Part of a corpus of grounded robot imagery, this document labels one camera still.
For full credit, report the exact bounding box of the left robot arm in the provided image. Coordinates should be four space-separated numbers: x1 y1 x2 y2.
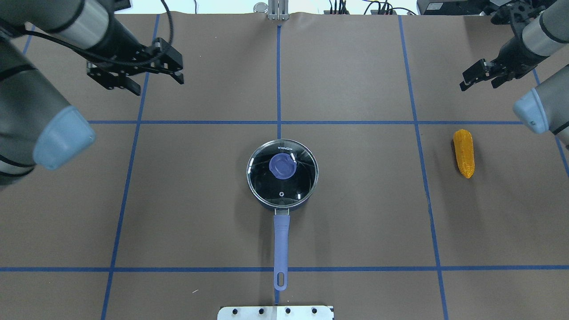
0 0 184 189

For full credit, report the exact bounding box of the blue saucepan with handle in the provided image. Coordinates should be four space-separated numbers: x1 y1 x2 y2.
247 140 319 292

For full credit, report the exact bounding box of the metal base plate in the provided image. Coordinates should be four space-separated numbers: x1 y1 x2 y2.
217 305 335 320

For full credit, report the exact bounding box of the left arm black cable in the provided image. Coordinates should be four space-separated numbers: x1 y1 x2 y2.
9 0 174 63

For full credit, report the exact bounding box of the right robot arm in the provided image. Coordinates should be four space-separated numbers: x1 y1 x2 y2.
460 0 569 148

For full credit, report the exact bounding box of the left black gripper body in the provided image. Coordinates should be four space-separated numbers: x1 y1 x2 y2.
127 38 184 74

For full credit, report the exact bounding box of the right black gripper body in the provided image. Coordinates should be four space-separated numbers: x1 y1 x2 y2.
492 38 534 80

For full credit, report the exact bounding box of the aluminium frame post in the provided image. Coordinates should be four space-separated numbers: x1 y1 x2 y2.
268 0 290 21

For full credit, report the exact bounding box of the glass lid purple knob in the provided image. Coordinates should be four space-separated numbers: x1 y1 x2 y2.
246 139 320 210

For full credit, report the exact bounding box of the yellow corn cob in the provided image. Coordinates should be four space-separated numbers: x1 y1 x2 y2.
453 129 475 179

